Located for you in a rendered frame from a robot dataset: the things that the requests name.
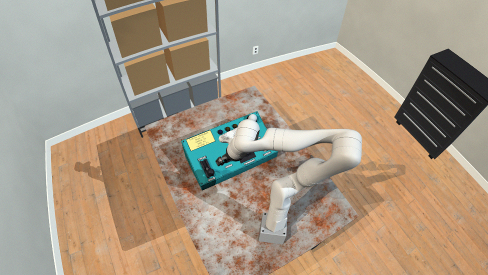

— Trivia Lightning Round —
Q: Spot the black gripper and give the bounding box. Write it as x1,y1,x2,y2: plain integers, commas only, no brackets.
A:
215,147,243,166

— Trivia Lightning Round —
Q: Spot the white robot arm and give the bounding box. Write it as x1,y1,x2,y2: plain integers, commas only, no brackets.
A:
219,119,362,233

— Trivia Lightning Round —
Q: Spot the dark teal console box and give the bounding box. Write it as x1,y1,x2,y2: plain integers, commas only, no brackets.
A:
181,111,278,191

